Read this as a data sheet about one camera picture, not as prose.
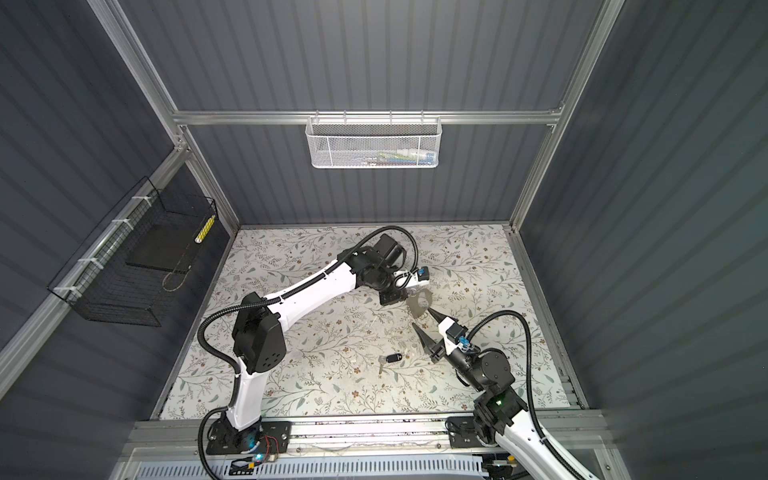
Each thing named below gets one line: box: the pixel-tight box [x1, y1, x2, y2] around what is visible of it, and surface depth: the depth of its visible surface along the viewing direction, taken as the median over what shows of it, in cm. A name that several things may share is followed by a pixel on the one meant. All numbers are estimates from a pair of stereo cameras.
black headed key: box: [378, 353, 403, 375], surface depth 88 cm
